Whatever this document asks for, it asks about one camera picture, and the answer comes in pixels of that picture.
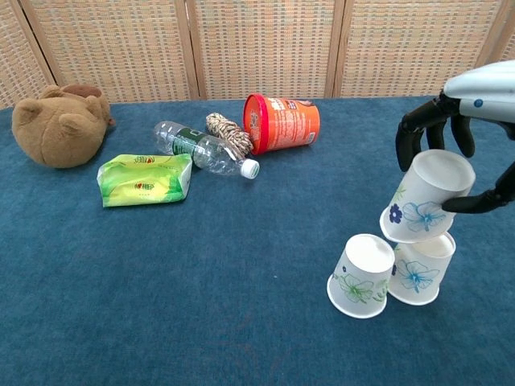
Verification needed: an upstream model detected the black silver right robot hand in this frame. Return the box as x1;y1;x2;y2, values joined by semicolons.
396;60;515;214

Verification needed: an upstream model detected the white floral paper cup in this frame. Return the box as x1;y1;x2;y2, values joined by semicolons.
326;233;395;319
388;232;457;306
380;149;476;244

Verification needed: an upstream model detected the woven folding screen panel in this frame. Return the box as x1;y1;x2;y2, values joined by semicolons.
184;0;347;101
496;23;515;61
0;0;56;109
333;0;515;100
18;0;200;104

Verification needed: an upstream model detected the orange instant noodle cup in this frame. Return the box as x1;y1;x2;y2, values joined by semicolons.
243;93;321;156

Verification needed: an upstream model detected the clear plastic bottle green label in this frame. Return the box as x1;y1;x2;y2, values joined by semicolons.
154;120;261;179

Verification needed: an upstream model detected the blue felt table mat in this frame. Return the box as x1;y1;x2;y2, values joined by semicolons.
0;95;515;386

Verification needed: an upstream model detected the green tissue pack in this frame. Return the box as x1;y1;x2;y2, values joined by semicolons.
97;153;193;208

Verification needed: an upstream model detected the brown plush toy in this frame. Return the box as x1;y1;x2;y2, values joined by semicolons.
10;84;117;169

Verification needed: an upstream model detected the braided rope bundle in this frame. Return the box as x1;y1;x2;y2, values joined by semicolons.
205;112;253;158

